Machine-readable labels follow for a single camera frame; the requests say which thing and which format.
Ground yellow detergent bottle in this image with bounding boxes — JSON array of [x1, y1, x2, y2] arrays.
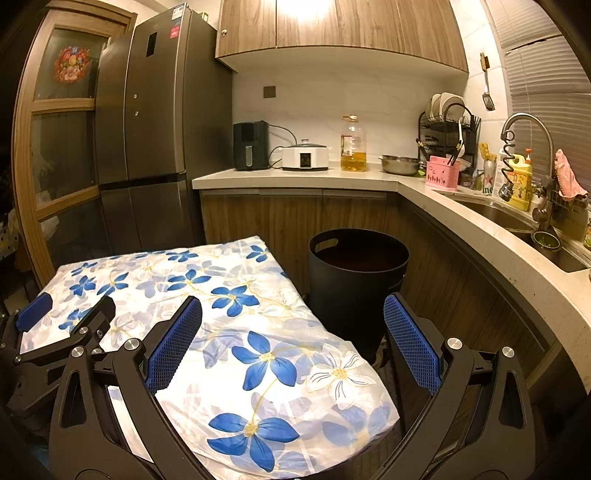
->
[[505, 148, 534, 212]]

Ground red round door decoration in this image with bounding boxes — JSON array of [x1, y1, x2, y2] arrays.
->
[[54, 45, 90, 84]]

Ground white electric cooker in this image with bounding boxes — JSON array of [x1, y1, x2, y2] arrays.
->
[[281, 138, 331, 172]]

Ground window blinds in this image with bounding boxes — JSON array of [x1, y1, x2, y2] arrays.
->
[[480, 0, 591, 185]]

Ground black power cable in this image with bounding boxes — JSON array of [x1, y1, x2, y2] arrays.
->
[[269, 124, 301, 168]]

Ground grey refrigerator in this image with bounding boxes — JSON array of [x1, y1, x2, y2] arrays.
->
[[95, 2, 234, 245]]

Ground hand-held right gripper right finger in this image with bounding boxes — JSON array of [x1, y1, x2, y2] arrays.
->
[[383, 292, 539, 480]]

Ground steel bowl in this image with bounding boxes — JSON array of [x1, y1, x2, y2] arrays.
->
[[379, 154, 421, 176]]

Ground kitchen counter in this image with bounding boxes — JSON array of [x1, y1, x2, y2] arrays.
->
[[191, 166, 591, 398]]

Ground black dish rack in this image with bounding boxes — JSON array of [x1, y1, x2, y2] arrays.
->
[[418, 92, 482, 176]]

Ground pink utensil holder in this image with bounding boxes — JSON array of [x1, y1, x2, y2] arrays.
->
[[425, 156, 461, 192]]

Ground wooden glass door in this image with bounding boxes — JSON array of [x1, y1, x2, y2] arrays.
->
[[11, 9, 137, 287]]

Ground steel kitchen sink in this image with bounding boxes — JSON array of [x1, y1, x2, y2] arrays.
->
[[455, 194, 591, 273]]

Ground hanging metal spatula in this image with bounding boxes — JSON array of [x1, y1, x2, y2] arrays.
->
[[480, 53, 496, 112]]

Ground black air fryer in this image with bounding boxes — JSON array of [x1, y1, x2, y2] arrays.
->
[[233, 121, 270, 171]]

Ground wooden wall cabinets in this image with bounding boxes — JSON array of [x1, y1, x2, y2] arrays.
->
[[215, 0, 469, 73]]

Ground blue floral tablecloth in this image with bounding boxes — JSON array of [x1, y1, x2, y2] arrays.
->
[[18, 235, 400, 480]]

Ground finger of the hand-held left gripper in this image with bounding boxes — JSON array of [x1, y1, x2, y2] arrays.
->
[[0, 292, 54, 356], [14, 295, 116, 370]]

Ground cooking oil bottle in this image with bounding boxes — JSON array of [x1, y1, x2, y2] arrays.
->
[[341, 115, 368, 172]]

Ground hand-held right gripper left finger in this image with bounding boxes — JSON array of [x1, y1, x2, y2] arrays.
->
[[48, 295, 204, 480]]

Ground pink dish cloth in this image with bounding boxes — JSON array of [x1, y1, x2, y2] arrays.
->
[[554, 148, 589, 201]]

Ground green white can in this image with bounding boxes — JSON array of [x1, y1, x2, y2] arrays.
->
[[481, 159, 497, 195]]

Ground black trash bin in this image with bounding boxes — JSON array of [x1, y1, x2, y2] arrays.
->
[[308, 228, 410, 358]]

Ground metal faucet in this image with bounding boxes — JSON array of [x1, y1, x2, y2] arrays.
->
[[496, 113, 561, 232]]

